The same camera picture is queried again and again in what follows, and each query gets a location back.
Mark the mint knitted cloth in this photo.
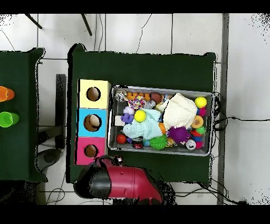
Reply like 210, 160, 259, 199
122, 108, 164, 140

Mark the wooden box with three holes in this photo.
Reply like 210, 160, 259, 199
75, 79, 111, 166

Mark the yellow ball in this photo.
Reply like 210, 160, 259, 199
134, 109, 147, 123
194, 96, 208, 109

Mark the brown toy football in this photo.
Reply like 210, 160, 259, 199
150, 92, 162, 104

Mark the red ball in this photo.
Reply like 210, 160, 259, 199
116, 134, 127, 145

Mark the green spiky ball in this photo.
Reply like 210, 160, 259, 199
149, 134, 168, 151

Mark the cream knitted cloth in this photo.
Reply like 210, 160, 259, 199
157, 92, 198, 130

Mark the purple spiky ball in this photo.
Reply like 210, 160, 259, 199
167, 126, 190, 144

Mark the black tripod leg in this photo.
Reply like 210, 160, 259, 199
24, 13, 43, 30
80, 13, 93, 36

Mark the dark green side table cloth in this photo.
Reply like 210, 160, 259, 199
0, 47, 48, 183

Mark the green plastic cup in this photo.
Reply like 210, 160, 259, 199
0, 111, 20, 128

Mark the orange plastic cup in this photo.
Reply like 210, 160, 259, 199
0, 86, 15, 102

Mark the multicolour rope knot toy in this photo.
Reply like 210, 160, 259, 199
127, 95, 147, 110

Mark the wire mesh bin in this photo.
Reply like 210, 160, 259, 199
107, 85, 214, 157

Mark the black cable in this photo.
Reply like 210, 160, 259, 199
213, 116, 270, 129

